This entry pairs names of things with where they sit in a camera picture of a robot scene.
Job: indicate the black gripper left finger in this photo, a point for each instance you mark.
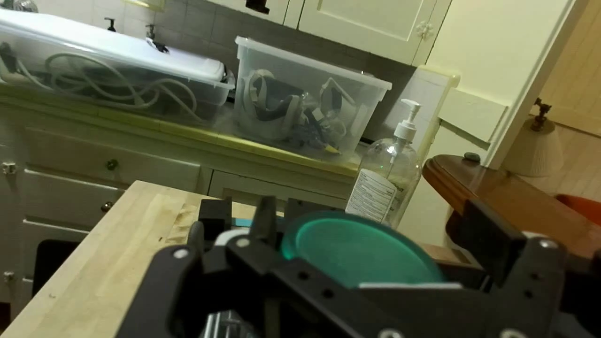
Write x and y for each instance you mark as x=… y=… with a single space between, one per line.
x=266 y=219

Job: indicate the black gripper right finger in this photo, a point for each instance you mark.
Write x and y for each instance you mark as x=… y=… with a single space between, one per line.
x=495 y=237

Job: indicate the teal translucent plastic cup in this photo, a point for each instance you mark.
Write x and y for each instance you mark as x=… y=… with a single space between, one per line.
x=364 y=256

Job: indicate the dark wooden table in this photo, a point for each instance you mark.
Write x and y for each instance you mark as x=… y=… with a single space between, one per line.
x=501 y=189

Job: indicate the clear soap pump bottle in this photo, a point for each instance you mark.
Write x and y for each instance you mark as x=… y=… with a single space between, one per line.
x=382 y=181

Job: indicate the tall clear storage bin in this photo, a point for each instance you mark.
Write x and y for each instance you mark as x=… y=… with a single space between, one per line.
x=307 y=100

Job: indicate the cream sideboard cabinet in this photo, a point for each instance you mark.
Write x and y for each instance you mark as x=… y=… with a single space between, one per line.
x=125 y=170

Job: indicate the long clear storage bin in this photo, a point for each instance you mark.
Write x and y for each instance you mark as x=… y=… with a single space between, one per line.
x=114 y=68

